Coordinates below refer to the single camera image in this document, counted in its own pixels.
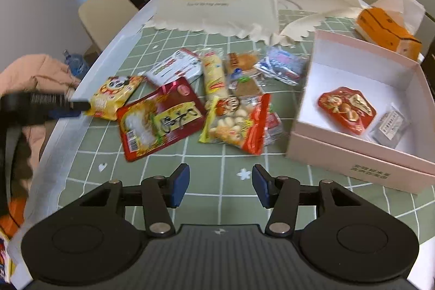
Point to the red nut snack packet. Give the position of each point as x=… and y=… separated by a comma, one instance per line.
x=346, y=109

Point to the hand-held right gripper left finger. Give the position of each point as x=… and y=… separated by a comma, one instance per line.
x=180, y=186

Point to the clear brown cake packet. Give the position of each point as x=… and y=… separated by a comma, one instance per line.
x=247, y=85

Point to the small silver clear sachet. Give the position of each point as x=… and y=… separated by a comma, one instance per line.
x=390, y=125

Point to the large red snack packet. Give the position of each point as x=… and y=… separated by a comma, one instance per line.
x=159, y=118

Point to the blue water bottle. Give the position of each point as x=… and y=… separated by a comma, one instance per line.
x=75, y=61

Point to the colourful printed package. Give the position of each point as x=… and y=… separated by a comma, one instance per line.
x=5, y=256

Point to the pink cardboard box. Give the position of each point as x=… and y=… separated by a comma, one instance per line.
x=343, y=99

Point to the orange object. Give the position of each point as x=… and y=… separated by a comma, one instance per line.
x=13, y=217

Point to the white and red snack packet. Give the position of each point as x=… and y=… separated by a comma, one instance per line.
x=173, y=67

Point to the blue and white snack packet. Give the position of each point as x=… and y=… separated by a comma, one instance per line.
x=282, y=64

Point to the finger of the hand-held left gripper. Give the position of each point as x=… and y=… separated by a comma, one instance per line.
x=73, y=108

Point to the red yellow fish ball packet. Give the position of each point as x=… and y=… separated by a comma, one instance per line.
x=234, y=123

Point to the orange tissue pack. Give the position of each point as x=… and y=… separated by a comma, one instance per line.
x=384, y=28

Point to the small red sachet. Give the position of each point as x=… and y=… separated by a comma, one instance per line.
x=274, y=125

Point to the yellow panda snack packet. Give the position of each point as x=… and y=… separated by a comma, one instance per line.
x=114, y=96

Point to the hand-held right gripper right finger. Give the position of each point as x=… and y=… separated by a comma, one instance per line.
x=261, y=188

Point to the long yellow sausage packet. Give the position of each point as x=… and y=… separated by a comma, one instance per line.
x=213, y=74

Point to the pink padded jacket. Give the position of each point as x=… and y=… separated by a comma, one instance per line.
x=34, y=72

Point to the clear bread bun packet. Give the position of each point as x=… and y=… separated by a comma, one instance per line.
x=242, y=63

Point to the green checked tablecloth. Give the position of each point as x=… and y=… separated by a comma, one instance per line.
x=190, y=167

